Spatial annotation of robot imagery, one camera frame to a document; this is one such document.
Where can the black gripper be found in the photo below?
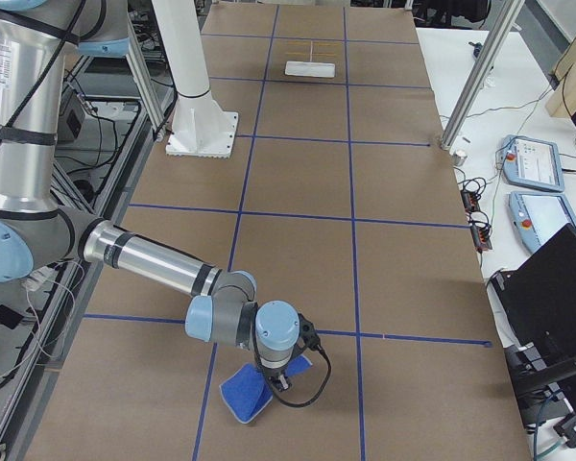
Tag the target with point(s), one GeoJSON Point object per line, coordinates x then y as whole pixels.
{"type": "Point", "coordinates": [275, 375]}

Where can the blue towel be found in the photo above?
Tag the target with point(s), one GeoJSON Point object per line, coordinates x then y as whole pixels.
{"type": "Point", "coordinates": [245, 393]}

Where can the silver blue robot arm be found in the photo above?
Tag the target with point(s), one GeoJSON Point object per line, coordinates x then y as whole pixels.
{"type": "Point", "coordinates": [35, 37]}

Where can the black monitor stand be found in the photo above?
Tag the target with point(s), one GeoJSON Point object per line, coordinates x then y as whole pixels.
{"type": "Point", "coordinates": [543, 390]}

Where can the black usb hub upper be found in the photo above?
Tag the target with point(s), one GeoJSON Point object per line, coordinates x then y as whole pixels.
{"type": "Point", "coordinates": [470, 201]}

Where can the black laptop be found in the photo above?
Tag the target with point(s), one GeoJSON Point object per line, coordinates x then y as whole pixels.
{"type": "Point", "coordinates": [539, 297]}

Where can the small silver cylinder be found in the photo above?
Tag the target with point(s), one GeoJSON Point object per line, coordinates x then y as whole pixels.
{"type": "Point", "coordinates": [459, 157]}

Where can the lower teach pendant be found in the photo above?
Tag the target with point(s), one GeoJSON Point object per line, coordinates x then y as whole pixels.
{"type": "Point", "coordinates": [538, 216]}

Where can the teach pendant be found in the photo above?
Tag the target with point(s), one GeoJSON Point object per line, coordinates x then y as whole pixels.
{"type": "Point", "coordinates": [538, 216]}
{"type": "Point", "coordinates": [531, 163]}

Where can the upper teach pendant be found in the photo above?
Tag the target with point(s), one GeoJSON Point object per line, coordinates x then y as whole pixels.
{"type": "Point", "coordinates": [531, 163]}

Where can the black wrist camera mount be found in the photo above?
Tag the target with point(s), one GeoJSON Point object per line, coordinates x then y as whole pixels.
{"type": "Point", "coordinates": [308, 337]}

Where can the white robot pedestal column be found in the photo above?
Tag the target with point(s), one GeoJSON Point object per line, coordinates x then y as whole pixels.
{"type": "Point", "coordinates": [200, 127]}

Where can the aluminium frame post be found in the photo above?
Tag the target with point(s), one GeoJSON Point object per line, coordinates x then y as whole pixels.
{"type": "Point", "coordinates": [480, 70]}

